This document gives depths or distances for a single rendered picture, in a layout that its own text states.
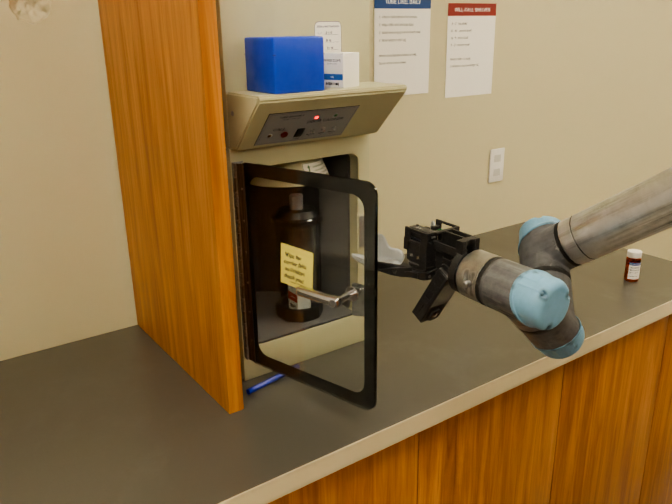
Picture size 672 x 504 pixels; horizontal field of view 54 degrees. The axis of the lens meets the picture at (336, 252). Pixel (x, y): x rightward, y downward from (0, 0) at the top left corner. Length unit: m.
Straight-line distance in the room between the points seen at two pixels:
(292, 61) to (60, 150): 0.63
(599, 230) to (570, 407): 0.77
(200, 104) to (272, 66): 0.13
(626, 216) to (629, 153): 2.00
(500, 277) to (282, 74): 0.48
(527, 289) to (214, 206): 0.52
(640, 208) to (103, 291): 1.18
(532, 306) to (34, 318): 1.12
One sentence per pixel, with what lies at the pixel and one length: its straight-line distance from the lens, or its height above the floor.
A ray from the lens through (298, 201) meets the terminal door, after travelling 1.11.
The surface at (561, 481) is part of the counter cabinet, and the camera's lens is 1.83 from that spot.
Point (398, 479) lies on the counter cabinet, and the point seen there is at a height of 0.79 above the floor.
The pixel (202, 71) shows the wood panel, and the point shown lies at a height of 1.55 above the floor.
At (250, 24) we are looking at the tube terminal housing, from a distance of 1.21.
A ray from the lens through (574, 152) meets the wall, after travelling 2.68.
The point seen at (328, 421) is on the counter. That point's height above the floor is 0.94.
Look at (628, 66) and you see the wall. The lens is 2.89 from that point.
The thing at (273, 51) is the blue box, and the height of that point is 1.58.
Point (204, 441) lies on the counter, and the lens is 1.20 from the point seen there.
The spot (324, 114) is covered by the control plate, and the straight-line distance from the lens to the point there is 1.20.
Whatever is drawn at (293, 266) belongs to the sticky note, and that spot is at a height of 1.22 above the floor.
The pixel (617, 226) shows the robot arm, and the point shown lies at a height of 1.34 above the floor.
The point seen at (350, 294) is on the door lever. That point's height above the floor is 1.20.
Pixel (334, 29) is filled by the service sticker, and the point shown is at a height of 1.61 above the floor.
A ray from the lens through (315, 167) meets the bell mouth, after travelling 1.34.
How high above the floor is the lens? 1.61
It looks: 19 degrees down
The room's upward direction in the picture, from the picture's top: 1 degrees counter-clockwise
